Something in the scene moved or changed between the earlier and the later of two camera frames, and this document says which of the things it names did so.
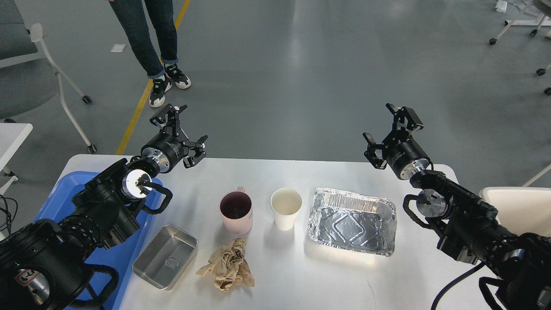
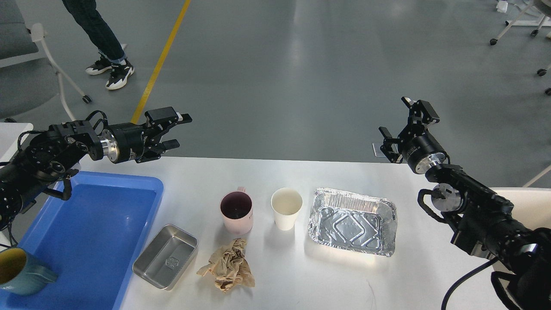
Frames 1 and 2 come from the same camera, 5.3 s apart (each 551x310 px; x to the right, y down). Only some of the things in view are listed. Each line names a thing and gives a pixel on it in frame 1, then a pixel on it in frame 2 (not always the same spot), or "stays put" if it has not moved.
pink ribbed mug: [236, 208] stays put
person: [150, 27] to [112, 57]
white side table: [12, 137] stays put
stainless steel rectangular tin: [162, 261] stays put
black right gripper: [403, 154] to [422, 151]
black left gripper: [167, 147] to [135, 142]
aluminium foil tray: [360, 222] stays put
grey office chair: [30, 80] stays put
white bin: [524, 210] stays put
